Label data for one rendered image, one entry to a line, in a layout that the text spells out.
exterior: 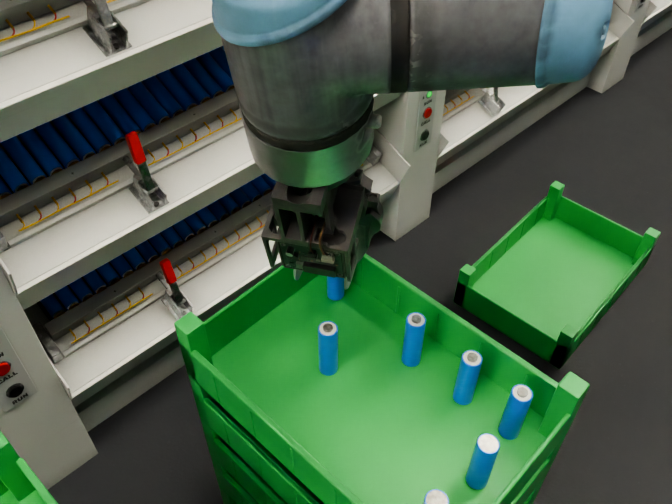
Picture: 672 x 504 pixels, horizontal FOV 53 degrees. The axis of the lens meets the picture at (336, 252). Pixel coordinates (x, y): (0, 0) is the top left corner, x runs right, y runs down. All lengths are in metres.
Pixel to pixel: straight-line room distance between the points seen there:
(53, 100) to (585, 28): 0.47
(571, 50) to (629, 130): 1.23
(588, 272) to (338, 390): 0.70
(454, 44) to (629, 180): 1.13
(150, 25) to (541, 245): 0.81
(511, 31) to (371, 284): 0.39
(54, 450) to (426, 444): 0.53
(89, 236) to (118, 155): 0.10
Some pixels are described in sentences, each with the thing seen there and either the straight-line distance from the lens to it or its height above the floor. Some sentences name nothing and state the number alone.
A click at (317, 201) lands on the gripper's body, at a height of 0.56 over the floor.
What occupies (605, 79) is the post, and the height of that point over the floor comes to 0.04.
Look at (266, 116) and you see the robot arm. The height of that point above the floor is 0.64.
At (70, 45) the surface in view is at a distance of 0.71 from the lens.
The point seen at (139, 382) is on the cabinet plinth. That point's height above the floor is 0.03.
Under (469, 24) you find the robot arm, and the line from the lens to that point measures 0.38.
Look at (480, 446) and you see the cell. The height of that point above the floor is 0.39.
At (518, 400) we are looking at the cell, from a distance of 0.60.
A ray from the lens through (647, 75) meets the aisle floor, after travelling 1.84.
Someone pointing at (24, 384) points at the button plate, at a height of 0.21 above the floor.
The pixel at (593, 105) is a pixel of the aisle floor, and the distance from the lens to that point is 1.68.
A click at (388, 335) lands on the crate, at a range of 0.69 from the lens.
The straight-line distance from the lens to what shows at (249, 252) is 1.01.
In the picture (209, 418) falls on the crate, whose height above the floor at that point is 0.26.
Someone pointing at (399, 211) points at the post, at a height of 0.07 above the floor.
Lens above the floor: 0.88
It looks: 46 degrees down
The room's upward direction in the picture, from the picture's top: straight up
